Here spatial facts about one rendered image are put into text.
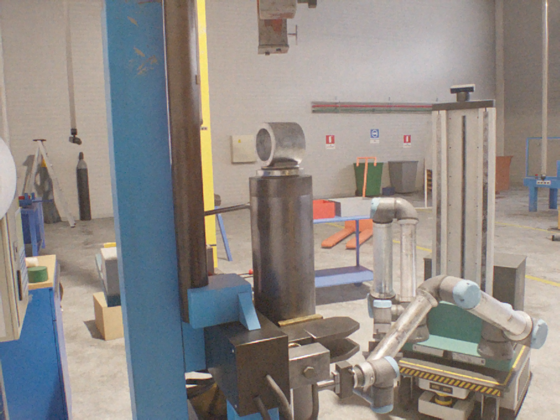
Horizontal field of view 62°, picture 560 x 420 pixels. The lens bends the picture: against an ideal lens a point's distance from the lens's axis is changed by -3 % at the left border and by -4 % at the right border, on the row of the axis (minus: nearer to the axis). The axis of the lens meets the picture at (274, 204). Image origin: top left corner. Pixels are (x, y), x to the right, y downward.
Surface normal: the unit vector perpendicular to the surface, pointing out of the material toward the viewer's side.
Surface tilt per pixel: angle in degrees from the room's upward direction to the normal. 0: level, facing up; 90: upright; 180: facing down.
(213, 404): 0
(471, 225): 90
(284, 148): 98
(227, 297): 90
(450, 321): 90
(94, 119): 90
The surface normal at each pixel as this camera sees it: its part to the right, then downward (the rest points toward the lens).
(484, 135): -0.60, 0.12
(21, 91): 0.40, 0.10
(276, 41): 0.04, 0.12
